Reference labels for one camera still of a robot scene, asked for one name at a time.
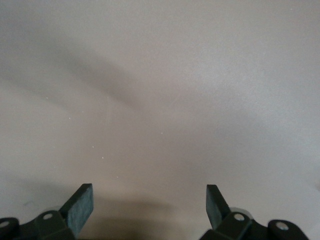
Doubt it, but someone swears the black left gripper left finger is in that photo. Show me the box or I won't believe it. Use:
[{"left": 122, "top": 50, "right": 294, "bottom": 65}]
[{"left": 18, "top": 183, "right": 94, "bottom": 240}]

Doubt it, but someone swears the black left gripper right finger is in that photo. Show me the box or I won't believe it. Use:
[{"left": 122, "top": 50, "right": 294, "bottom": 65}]
[{"left": 206, "top": 184, "right": 270, "bottom": 240}]

